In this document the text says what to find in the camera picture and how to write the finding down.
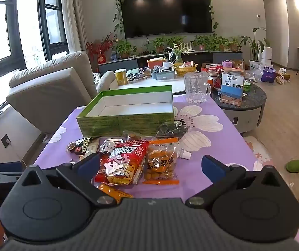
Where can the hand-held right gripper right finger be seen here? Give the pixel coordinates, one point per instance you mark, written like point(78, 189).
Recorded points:
point(212, 167)

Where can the red snack bag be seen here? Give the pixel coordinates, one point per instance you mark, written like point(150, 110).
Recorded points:
point(120, 162)

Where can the red flower arrangement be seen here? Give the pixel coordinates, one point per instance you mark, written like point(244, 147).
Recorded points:
point(102, 57)

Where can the purple bag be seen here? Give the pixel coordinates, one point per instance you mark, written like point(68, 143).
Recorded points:
point(267, 75)

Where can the grey television cabinet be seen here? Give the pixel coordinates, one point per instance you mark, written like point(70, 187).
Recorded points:
point(123, 64)

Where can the green cardboard box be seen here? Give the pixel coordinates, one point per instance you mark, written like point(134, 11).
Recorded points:
point(126, 125)

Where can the floral floor mat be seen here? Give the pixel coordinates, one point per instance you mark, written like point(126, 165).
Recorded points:
point(259, 149)

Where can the grey-blue plastic basket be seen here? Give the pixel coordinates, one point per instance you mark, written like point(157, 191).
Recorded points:
point(162, 75)

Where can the glass pitcher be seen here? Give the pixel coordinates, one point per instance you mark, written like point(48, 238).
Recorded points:
point(195, 89)

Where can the white round table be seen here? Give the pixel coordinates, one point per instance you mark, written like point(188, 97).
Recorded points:
point(144, 82)

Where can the orange peanut packet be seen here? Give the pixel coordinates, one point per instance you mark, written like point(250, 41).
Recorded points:
point(161, 162)

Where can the dark marble round table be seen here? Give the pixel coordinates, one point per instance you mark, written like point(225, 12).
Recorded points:
point(251, 96)

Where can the yellow can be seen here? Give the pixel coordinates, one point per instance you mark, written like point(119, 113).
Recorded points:
point(121, 78)

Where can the green slipper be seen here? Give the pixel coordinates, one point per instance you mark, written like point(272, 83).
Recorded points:
point(297, 166)

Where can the clear packet dark contents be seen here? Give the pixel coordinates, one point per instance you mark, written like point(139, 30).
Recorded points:
point(171, 130)

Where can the clear packet orange contents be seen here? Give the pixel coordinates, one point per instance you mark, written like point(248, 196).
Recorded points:
point(132, 136)

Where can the purple box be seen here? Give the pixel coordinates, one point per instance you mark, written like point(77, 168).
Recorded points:
point(227, 65)

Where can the orange box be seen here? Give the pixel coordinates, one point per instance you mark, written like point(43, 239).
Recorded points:
point(156, 64)

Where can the row of potted plants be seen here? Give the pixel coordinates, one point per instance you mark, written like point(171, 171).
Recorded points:
point(209, 41)

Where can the black white-print snack packet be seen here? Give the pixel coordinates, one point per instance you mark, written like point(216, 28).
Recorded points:
point(83, 144)

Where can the beige armchair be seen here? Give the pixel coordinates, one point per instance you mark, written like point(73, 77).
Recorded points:
point(50, 91)

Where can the bushy potted plant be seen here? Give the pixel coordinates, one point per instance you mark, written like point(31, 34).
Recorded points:
point(124, 48)

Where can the white air purifier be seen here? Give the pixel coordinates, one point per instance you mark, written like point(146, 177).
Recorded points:
point(267, 56)

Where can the stacked patterned bowls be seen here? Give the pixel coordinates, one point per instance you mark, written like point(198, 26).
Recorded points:
point(212, 72)

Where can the yellow woven basket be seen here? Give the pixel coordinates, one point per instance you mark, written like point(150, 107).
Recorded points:
point(184, 71)

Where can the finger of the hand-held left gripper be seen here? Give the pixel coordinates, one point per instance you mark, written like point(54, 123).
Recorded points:
point(8, 166)

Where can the tall leafy plant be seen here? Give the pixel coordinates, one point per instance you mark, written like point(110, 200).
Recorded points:
point(255, 44)

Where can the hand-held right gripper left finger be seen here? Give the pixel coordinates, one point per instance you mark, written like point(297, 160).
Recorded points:
point(88, 164)

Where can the purple floral tablecloth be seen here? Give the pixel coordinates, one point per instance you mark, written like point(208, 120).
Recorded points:
point(60, 157)

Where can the black wall television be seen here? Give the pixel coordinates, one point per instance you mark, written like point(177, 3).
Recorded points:
point(165, 10)

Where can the blue white carton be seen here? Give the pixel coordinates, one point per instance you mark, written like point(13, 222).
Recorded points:
point(231, 86)

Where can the silver red snack packet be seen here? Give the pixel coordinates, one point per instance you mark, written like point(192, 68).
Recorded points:
point(106, 146)

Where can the spider plant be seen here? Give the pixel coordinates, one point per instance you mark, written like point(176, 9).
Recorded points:
point(178, 51)

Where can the black framed window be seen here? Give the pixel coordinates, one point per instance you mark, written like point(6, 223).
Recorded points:
point(11, 18)

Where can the white curtain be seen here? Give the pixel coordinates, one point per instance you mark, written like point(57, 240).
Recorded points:
point(73, 13)

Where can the yellow-orange snack packet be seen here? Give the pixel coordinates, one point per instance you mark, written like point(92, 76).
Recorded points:
point(112, 192)

